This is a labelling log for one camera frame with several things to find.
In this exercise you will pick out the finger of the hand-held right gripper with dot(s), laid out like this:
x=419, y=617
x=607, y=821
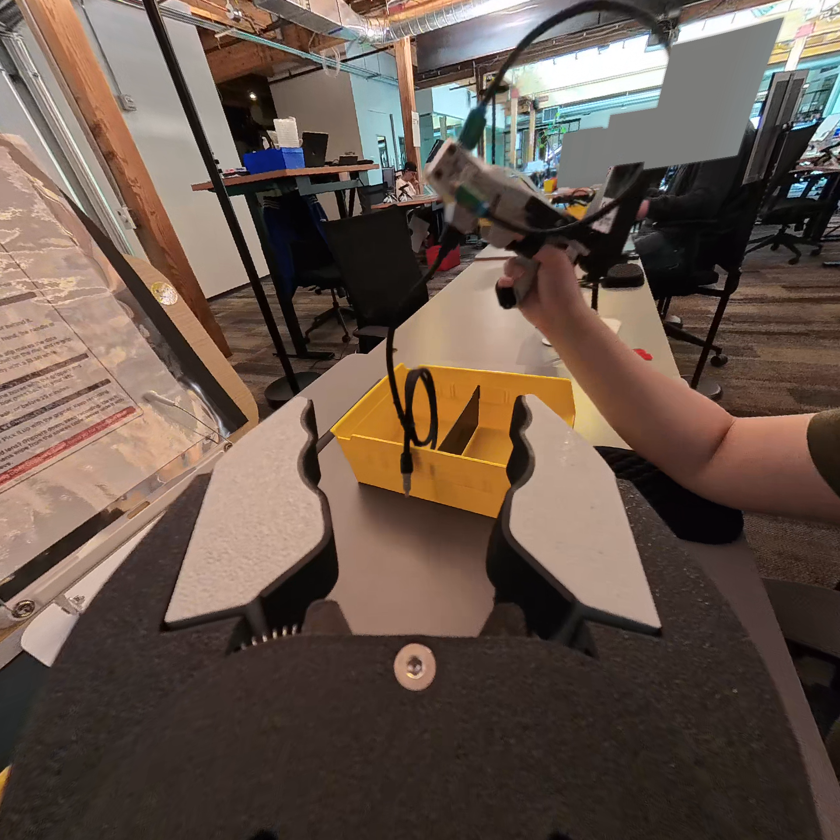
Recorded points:
x=515, y=231
x=518, y=193

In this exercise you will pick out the white adapter block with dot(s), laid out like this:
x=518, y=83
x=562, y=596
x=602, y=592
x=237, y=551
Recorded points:
x=453, y=170

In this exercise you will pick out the black pole stand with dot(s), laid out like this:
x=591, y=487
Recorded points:
x=216, y=190

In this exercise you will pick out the wood top standing desk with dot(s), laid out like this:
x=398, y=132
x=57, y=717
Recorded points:
x=295, y=174

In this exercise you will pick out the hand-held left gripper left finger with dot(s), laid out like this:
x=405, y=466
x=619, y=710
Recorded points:
x=256, y=512

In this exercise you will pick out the office chair with blue jacket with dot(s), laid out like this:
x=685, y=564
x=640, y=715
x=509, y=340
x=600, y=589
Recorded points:
x=295, y=236

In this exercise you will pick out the person's right forearm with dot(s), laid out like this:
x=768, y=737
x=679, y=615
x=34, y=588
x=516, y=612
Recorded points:
x=689, y=426

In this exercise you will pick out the black office chair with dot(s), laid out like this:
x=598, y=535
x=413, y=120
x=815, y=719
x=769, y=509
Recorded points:
x=374, y=262

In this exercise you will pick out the acrylic instruction sign stand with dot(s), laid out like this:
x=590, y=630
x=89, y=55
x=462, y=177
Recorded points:
x=65, y=394

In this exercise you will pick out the blue storage bin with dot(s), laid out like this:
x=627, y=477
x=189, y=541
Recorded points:
x=272, y=161

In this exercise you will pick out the wooden support post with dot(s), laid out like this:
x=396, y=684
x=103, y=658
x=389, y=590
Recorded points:
x=111, y=131

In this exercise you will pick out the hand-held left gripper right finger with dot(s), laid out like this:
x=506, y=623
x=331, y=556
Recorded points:
x=577, y=525

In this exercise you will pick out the black laptop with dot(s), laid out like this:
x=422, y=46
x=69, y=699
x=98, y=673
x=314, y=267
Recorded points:
x=315, y=149

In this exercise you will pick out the person's right hand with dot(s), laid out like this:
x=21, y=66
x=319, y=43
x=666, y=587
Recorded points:
x=558, y=289

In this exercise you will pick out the yellow plastic bin with divider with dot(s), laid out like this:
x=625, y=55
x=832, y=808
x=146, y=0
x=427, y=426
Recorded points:
x=459, y=472

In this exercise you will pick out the black panel on stand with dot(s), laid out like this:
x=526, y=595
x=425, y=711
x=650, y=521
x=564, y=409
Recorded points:
x=778, y=124

